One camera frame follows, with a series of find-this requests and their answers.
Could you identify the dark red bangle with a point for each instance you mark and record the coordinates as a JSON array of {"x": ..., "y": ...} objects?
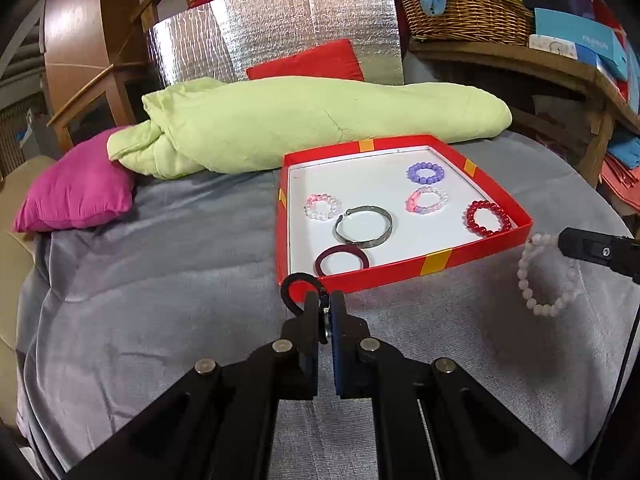
[{"x": 345, "y": 248}]

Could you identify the wooden side table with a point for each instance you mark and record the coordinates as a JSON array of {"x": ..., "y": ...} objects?
[{"x": 550, "y": 67}]

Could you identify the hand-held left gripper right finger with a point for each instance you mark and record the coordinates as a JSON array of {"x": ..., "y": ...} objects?
[{"x": 344, "y": 355}]

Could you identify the wicker basket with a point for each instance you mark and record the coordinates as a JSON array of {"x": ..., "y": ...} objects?
[{"x": 465, "y": 15}]

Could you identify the silver foil panel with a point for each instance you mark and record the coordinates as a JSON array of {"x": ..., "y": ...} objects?
[{"x": 270, "y": 25}]

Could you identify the magenta pillow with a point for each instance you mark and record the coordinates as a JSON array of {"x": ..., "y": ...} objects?
[{"x": 75, "y": 190}]

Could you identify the turquoise cloth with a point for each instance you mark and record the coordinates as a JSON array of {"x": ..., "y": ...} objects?
[{"x": 627, "y": 152}]

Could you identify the wooden chair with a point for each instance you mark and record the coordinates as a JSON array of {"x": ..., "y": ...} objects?
[{"x": 80, "y": 20}]

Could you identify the light green quilt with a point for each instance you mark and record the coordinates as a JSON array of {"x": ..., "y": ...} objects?
[{"x": 300, "y": 125}]

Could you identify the blue cardboard box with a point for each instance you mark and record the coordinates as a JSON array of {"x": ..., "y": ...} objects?
[{"x": 575, "y": 30}]

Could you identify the red pillow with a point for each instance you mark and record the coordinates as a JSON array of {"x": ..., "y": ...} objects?
[{"x": 315, "y": 62}]

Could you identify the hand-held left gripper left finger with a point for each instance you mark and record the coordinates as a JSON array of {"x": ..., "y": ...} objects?
[{"x": 309, "y": 345}]

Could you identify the white patterned box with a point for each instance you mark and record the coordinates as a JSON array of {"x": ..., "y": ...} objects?
[{"x": 552, "y": 46}]

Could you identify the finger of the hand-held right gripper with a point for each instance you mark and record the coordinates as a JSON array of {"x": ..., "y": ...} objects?
[{"x": 595, "y": 250}]

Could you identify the red cardboard box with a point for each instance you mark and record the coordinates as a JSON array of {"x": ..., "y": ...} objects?
[{"x": 380, "y": 210}]

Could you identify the silver metal bangle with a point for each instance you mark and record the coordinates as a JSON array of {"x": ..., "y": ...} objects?
[{"x": 386, "y": 232}]

